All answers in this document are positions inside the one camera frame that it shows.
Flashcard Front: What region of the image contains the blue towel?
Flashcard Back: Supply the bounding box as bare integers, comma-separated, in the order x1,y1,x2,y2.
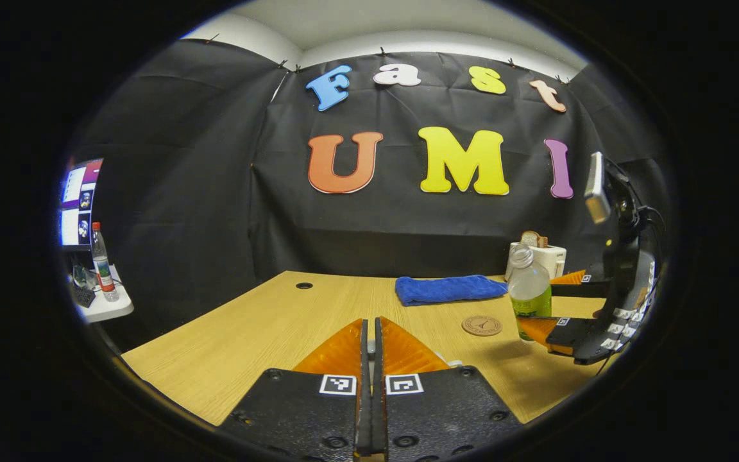
395,275,509,307

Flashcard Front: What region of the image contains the green label water bottle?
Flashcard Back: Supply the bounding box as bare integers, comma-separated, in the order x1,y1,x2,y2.
507,244,553,341

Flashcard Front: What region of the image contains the small red cap bottle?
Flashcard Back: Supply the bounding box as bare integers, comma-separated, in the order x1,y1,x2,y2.
90,222,120,302

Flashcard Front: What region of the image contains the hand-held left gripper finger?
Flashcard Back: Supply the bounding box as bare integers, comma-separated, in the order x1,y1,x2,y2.
373,316,525,462
217,318,373,462

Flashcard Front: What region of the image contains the black backdrop cloth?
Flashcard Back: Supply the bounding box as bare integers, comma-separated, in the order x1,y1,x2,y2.
65,38,672,334

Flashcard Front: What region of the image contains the white toaster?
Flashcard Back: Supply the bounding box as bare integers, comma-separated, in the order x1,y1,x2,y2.
507,241,567,281

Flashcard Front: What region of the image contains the computer monitor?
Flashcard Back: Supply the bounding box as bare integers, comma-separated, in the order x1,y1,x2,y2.
58,158,104,251

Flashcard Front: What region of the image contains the white side table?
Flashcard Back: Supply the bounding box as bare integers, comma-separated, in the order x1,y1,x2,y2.
65,266,134,323

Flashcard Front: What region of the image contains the round brown coaster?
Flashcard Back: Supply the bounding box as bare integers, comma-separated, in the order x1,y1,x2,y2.
461,315,503,337

